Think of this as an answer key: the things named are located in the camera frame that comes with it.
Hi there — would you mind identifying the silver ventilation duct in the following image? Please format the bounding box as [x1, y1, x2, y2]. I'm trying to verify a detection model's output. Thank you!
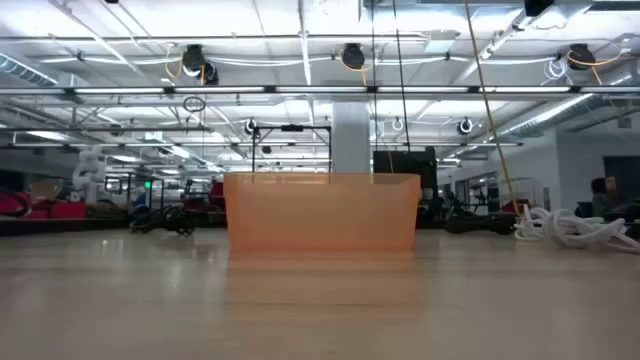
[492, 69, 640, 140]

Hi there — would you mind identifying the red box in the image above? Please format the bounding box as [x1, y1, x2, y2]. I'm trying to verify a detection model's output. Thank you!
[30, 200, 89, 220]

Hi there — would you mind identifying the black aluminium table frame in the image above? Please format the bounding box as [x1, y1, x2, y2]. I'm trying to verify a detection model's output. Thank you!
[0, 215, 640, 239]

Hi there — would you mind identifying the yellow hanging cable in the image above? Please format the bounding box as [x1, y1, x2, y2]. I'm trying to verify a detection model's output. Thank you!
[463, 0, 522, 217]

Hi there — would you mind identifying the orange translucent plastic bin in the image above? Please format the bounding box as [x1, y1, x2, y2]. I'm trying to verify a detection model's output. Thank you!
[222, 172, 422, 253]

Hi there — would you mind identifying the person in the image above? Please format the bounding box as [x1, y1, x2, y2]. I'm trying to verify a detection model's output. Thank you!
[589, 175, 621, 219]

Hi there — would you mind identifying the white square pillar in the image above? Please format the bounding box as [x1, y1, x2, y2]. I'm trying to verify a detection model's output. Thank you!
[332, 102, 372, 174]

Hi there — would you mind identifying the black hanging cable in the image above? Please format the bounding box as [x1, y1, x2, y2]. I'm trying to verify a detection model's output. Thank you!
[392, 0, 412, 151]

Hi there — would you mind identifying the red white sign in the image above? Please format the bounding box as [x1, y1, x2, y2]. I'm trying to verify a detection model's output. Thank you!
[502, 198, 531, 214]

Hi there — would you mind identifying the red round bag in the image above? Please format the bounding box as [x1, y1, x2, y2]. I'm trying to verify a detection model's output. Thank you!
[0, 187, 32, 219]

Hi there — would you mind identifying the white USB-C cable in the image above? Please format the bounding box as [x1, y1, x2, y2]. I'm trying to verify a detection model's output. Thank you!
[513, 203, 640, 254]

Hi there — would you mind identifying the long LED light bar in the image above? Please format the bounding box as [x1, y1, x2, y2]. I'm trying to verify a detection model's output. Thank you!
[0, 85, 640, 96]

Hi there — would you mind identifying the black gantry frame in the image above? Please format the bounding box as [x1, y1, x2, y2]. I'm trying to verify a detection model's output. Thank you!
[251, 123, 333, 174]

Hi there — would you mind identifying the dark wall screen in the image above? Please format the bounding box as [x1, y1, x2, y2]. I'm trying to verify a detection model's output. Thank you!
[602, 155, 640, 201]

